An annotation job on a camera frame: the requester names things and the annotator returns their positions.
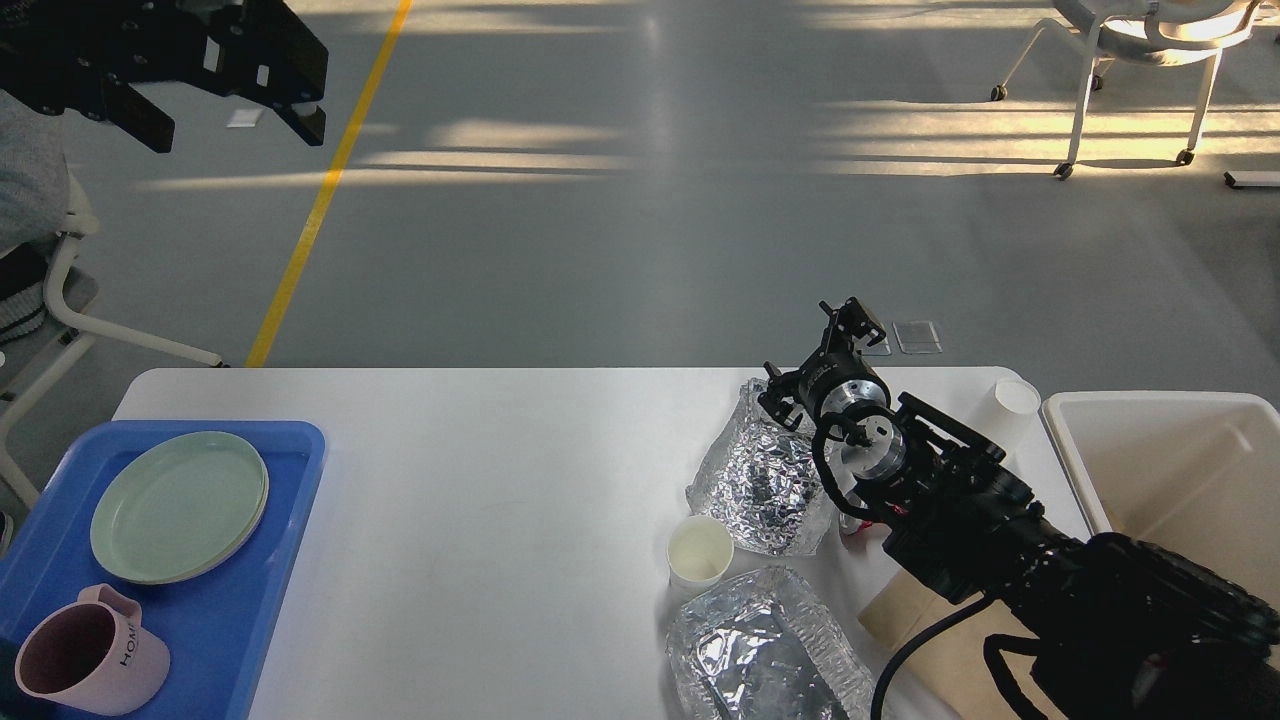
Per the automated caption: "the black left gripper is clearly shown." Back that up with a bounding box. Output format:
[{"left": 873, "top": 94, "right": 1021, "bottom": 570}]
[{"left": 1, "top": 1, "right": 329, "bottom": 154}]

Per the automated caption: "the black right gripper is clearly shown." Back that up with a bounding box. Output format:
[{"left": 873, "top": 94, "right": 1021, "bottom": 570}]
[{"left": 756, "top": 297, "right": 890, "bottom": 432}]

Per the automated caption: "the light green plate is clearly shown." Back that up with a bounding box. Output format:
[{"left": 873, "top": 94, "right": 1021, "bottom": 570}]
[{"left": 90, "top": 430, "right": 271, "bottom": 585}]

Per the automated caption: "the pink mug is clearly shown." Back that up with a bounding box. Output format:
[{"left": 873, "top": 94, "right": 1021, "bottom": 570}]
[{"left": 14, "top": 583, "right": 172, "bottom": 717}]

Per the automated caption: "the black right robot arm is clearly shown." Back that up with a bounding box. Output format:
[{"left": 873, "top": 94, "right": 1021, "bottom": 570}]
[{"left": 758, "top": 299, "right": 1277, "bottom": 719}]

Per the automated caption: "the white floor marker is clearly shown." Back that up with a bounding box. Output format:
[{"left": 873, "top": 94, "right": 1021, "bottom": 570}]
[{"left": 225, "top": 108, "right": 265, "bottom": 129}]

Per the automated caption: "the clear floor plate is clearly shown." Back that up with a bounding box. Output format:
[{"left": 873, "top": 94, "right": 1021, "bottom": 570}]
[{"left": 893, "top": 320, "right": 945, "bottom": 355}]

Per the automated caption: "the crumpled foil upper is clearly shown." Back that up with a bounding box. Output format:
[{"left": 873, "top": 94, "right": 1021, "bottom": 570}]
[{"left": 685, "top": 378, "right": 836, "bottom": 557}]

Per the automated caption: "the white chair left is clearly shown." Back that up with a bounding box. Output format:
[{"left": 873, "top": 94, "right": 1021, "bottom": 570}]
[{"left": 1, "top": 174, "right": 227, "bottom": 509}]

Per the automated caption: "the person in grey sweater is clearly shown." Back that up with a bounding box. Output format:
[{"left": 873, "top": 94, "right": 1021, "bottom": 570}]
[{"left": 1, "top": 92, "right": 69, "bottom": 345}]

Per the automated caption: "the translucent plastic cup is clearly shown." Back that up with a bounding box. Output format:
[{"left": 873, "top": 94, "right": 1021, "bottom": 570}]
[{"left": 970, "top": 378, "right": 1043, "bottom": 466}]

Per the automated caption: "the white paper cup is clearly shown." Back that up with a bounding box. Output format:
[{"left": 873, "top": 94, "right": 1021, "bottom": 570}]
[{"left": 666, "top": 515, "right": 735, "bottom": 592}]

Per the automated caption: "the foil container lower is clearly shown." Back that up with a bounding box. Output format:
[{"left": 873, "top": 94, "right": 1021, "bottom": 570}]
[{"left": 667, "top": 565, "right": 876, "bottom": 719}]

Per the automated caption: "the brown paper bag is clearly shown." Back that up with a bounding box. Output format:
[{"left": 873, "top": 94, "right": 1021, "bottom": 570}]
[{"left": 859, "top": 570, "right": 1033, "bottom": 719}]

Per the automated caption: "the white plastic bin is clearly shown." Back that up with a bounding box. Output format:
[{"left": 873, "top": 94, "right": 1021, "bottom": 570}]
[{"left": 1042, "top": 391, "right": 1279, "bottom": 602}]

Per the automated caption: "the yellow plate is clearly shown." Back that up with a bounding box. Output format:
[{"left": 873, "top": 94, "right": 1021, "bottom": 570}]
[{"left": 90, "top": 468, "right": 269, "bottom": 585}]

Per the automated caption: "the white office chair right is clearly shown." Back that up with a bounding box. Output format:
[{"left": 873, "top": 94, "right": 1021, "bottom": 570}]
[{"left": 989, "top": 1, "right": 1263, "bottom": 181}]

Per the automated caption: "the blue plastic tray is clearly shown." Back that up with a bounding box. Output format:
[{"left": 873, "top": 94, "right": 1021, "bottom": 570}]
[{"left": 1, "top": 420, "right": 326, "bottom": 719}]

